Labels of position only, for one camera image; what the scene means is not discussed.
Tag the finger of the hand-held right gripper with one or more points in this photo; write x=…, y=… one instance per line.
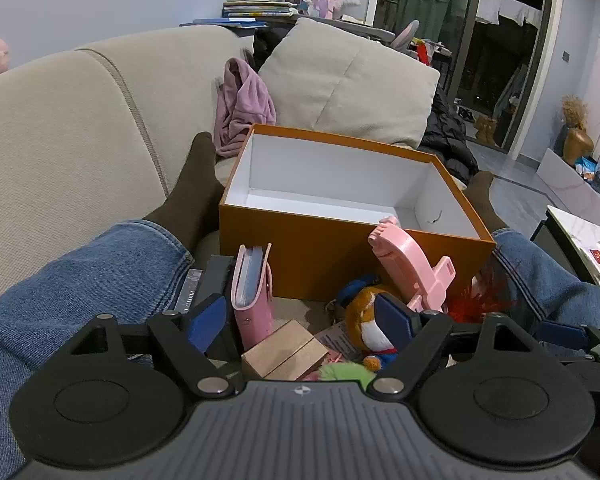
x=560, y=334

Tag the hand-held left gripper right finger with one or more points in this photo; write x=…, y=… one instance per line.
x=392, y=322

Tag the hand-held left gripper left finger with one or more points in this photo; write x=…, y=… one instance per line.
x=205, y=325

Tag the brown white plush duck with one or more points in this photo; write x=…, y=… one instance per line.
x=362, y=320

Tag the black book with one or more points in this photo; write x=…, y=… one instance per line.
x=207, y=280

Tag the pink zip notebook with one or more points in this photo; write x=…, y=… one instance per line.
x=252, y=305

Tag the pink handheld fan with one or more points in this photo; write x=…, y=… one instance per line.
x=405, y=255

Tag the small brown cardboard box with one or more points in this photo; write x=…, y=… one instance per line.
x=285, y=352

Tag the orange cardboard box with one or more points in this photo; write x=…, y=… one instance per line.
x=300, y=255

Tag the person's right leg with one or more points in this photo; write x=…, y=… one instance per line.
x=550, y=280

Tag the person's leg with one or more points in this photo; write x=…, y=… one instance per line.
x=550, y=280
x=55, y=300

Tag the green fluffy pom-pom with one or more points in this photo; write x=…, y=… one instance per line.
x=347, y=374

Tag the red feather cat toy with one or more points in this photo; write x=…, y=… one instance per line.
x=480, y=297

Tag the white marble coffee table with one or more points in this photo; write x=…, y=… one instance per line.
x=575, y=232

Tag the person's left foot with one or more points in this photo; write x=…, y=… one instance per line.
x=195, y=185

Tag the person's foot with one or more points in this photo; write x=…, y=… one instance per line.
x=482, y=197
x=195, y=185

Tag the white low cabinet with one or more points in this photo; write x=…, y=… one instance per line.
x=565, y=185

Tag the person's left leg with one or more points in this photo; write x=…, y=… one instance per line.
x=55, y=300

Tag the person's right foot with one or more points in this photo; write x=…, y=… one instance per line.
x=482, y=197

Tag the blue snack packet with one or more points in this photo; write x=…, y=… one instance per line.
x=586, y=166

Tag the golden vase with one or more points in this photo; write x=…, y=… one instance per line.
x=578, y=147

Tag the black puffer jacket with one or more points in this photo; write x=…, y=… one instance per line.
x=447, y=135

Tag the brown boots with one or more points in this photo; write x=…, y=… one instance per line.
x=487, y=132

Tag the pink garment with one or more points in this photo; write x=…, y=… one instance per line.
x=242, y=105

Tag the dried pampas grass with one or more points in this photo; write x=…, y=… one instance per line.
x=575, y=110

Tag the beige sofa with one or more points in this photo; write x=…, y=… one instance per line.
x=55, y=135

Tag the beige cushion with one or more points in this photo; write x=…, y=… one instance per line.
x=345, y=80

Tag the sliding glass door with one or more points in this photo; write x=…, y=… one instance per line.
x=510, y=60

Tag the blue folder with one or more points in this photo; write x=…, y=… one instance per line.
x=225, y=22

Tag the green hanging cloth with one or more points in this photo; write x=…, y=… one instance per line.
x=430, y=5

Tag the stack of books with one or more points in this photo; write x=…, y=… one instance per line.
x=257, y=5

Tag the white hanging laundry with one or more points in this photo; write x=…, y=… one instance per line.
x=510, y=7

